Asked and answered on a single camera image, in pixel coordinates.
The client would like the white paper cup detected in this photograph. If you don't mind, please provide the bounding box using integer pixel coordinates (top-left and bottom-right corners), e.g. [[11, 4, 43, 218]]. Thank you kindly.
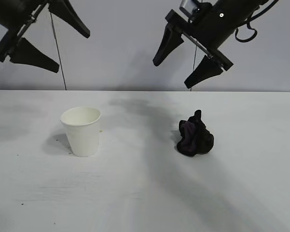
[[60, 107, 102, 158]]

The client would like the thin hanging background cable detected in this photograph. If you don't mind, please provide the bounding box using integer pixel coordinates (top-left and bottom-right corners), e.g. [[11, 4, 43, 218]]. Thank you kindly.
[[49, 11, 67, 91], [190, 41, 198, 92]]

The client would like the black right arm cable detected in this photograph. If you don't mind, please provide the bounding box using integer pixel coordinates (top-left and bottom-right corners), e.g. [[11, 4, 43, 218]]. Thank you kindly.
[[234, 0, 280, 43]]

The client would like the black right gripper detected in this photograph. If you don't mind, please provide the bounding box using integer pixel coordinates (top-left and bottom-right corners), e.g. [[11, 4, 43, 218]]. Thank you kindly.
[[152, 0, 263, 89]]

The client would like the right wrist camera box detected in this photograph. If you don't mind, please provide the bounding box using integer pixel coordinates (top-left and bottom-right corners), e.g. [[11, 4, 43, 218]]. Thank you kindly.
[[178, 0, 201, 15]]

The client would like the dark purple cloth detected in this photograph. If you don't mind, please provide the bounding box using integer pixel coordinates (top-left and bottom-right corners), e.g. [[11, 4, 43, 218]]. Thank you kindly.
[[176, 109, 215, 157]]

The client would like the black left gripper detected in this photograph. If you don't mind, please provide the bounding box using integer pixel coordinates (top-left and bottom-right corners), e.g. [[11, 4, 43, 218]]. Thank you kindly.
[[0, 0, 91, 73]]

